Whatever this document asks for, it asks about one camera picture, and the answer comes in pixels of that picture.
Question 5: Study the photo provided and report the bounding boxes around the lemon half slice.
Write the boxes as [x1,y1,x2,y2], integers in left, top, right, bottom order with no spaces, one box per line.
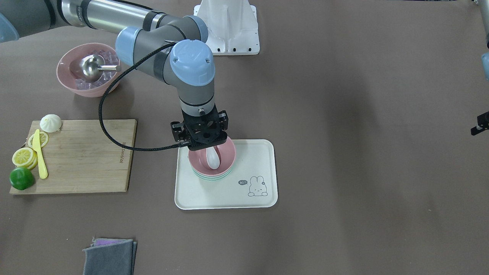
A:
[27,132,49,149]

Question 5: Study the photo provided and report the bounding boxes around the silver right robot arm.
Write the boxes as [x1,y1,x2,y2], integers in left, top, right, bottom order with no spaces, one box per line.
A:
[0,0,228,151]

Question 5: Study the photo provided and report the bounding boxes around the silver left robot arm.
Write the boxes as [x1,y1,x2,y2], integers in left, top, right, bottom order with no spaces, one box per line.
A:
[470,0,489,136]

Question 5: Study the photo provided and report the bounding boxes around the grey folded cloth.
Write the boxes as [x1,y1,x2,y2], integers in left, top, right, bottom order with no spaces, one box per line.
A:
[83,238,138,275]

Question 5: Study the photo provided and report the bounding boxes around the cream rabbit tray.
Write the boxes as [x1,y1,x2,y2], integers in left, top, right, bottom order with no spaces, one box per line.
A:
[174,139,278,210]

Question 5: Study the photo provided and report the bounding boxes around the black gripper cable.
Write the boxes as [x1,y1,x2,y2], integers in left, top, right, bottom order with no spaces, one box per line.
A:
[99,41,191,152]

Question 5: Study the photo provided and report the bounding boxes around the lemon slices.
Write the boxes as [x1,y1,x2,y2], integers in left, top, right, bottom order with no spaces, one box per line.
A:
[11,147,38,170]

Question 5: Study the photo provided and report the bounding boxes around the metal ice scoop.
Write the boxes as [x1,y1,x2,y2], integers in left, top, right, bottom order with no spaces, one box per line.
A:
[79,54,121,83]

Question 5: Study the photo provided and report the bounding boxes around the green bowl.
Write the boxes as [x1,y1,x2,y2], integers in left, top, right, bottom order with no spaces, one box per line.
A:
[193,169,232,181]

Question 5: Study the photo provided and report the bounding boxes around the yellow plastic knife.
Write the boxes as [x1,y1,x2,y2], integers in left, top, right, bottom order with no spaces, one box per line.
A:
[32,129,49,179]

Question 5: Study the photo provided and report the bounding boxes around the bamboo cutting board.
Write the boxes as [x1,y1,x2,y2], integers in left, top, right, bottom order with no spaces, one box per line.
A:
[10,120,133,195]

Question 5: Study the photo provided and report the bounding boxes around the white garlic bulb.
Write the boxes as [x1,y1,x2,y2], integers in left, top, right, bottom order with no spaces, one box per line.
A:
[40,114,62,133]

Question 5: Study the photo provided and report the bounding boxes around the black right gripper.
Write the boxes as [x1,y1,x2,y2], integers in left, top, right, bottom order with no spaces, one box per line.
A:
[170,107,228,149]

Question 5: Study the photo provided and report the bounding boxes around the white ceramic spoon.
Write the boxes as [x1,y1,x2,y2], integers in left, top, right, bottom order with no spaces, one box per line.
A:
[206,147,221,170]

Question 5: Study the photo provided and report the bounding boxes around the large pink ice bowl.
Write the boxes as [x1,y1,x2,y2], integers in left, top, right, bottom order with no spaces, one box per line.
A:
[56,42,121,97]

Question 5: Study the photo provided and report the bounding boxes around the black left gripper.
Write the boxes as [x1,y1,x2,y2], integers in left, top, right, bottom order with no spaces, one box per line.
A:
[470,111,489,136]

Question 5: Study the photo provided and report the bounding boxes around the green lime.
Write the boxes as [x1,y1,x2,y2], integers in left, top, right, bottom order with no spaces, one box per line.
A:
[9,167,35,190]

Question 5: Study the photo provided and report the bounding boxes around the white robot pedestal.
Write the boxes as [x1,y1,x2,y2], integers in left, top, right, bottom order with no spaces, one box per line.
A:
[193,0,261,56]

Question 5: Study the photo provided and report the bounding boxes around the small pink bowl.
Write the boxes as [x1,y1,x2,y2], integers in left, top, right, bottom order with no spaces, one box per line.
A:
[188,137,236,176]

